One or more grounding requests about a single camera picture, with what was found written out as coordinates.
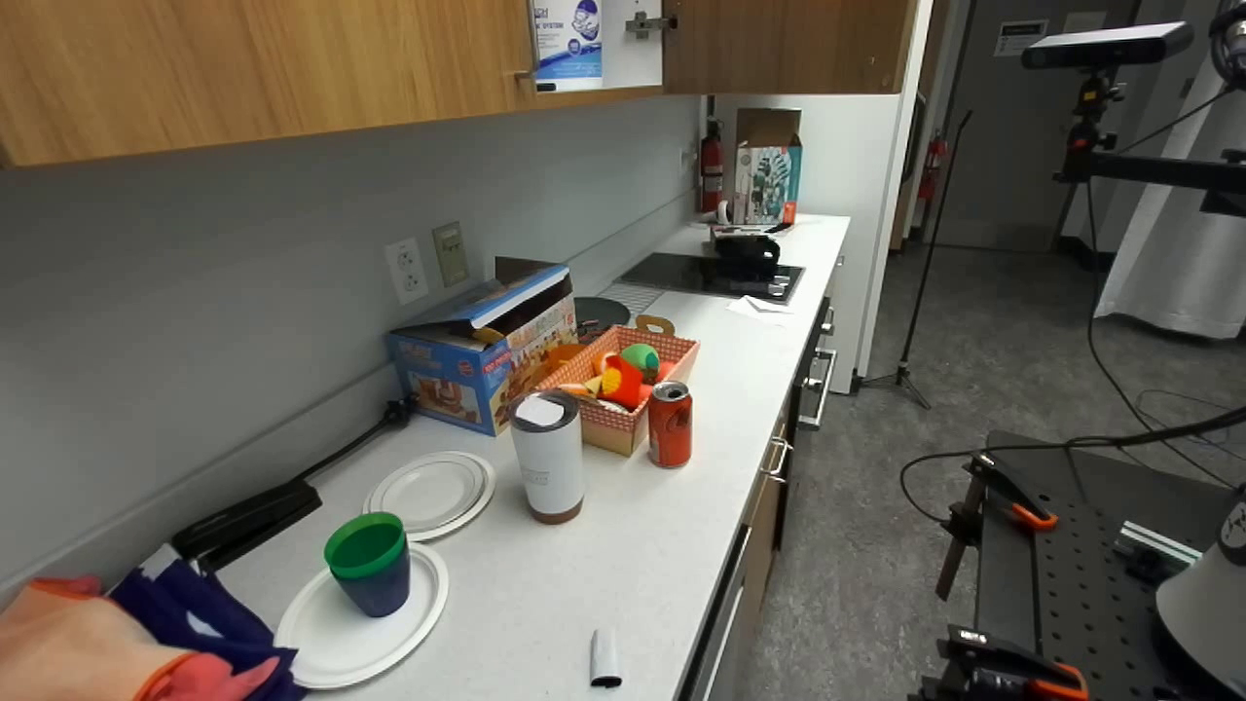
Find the wooden cabinet door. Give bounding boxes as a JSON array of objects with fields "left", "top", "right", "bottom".
[
  {"left": 0, "top": 0, "right": 535, "bottom": 166},
  {"left": 661, "top": 0, "right": 919, "bottom": 95}
]

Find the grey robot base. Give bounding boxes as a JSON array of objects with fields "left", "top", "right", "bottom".
[{"left": 1157, "top": 486, "right": 1246, "bottom": 701}]

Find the wooden lower cabinet front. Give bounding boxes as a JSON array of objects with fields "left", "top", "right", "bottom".
[{"left": 676, "top": 296, "right": 841, "bottom": 701}]

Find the green toy ball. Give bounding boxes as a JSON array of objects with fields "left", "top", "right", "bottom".
[{"left": 622, "top": 343, "right": 661, "bottom": 383}]

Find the orange patterned toy box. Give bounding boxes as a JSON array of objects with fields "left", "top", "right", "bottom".
[{"left": 541, "top": 319, "right": 698, "bottom": 456}]

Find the red orange toy fruit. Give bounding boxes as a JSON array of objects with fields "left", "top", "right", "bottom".
[{"left": 600, "top": 356, "right": 647, "bottom": 410}]

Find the dark grey round plate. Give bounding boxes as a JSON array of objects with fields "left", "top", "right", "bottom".
[{"left": 571, "top": 296, "right": 630, "bottom": 343}]

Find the orange soda can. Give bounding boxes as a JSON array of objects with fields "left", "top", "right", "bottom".
[{"left": 650, "top": 383, "right": 693, "bottom": 467}]

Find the black induction cooktop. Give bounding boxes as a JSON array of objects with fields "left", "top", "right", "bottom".
[{"left": 622, "top": 252, "right": 804, "bottom": 305}]

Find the white cylindrical tumbler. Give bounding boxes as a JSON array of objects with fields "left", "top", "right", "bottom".
[{"left": 515, "top": 392, "right": 584, "bottom": 521}]

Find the black pot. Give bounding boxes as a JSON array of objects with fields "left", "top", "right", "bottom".
[{"left": 713, "top": 235, "right": 780, "bottom": 271}]

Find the blue cardboard toy box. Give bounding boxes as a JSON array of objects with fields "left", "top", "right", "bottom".
[{"left": 384, "top": 258, "right": 580, "bottom": 437}]

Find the red fire extinguisher bottle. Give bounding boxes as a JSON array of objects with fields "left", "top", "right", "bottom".
[{"left": 698, "top": 95, "right": 726, "bottom": 217}]

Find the rear white plate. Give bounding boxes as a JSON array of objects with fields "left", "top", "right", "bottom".
[{"left": 368, "top": 450, "right": 493, "bottom": 547}]

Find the white plate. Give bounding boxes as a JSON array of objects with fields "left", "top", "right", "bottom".
[
  {"left": 277, "top": 547, "right": 452, "bottom": 695},
  {"left": 368, "top": 450, "right": 493, "bottom": 547}
]

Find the colourful box at back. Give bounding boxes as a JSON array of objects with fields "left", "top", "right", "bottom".
[{"left": 735, "top": 109, "right": 804, "bottom": 226}]

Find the small white cylinder on counter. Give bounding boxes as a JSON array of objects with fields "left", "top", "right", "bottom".
[{"left": 587, "top": 630, "right": 622, "bottom": 689}]

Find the white wipes container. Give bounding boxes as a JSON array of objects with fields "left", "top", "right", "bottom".
[{"left": 530, "top": 0, "right": 602, "bottom": 90}]

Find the green cup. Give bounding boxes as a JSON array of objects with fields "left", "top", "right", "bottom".
[{"left": 325, "top": 511, "right": 408, "bottom": 579}]

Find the dark blue cup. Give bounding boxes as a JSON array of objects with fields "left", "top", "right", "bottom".
[{"left": 331, "top": 552, "right": 408, "bottom": 621}]

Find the left orange black clamp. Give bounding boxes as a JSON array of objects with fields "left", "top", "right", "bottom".
[{"left": 933, "top": 450, "right": 1061, "bottom": 601}]

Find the orange black clamp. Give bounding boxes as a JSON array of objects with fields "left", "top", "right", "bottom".
[
  {"left": 933, "top": 450, "right": 1061, "bottom": 601},
  {"left": 906, "top": 626, "right": 1090, "bottom": 701}
]

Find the front white plate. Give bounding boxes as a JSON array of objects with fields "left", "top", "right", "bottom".
[{"left": 277, "top": 547, "right": 452, "bottom": 695}]

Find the black stapler-like object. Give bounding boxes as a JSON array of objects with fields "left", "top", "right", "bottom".
[{"left": 170, "top": 484, "right": 321, "bottom": 572}]

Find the right orange black clamp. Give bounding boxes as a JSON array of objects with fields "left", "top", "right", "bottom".
[{"left": 906, "top": 626, "right": 1090, "bottom": 701}]

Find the black perforated breadboard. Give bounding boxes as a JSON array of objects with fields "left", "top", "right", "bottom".
[{"left": 974, "top": 444, "right": 1231, "bottom": 701}]

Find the beige wall switch plate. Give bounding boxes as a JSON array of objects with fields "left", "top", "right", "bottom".
[{"left": 434, "top": 223, "right": 470, "bottom": 286}]

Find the white wall outlet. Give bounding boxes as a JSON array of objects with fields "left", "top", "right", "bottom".
[{"left": 384, "top": 239, "right": 430, "bottom": 305}]

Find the black power cable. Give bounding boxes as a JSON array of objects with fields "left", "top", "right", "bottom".
[{"left": 897, "top": 402, "right": 1246, "bottom": 530}]

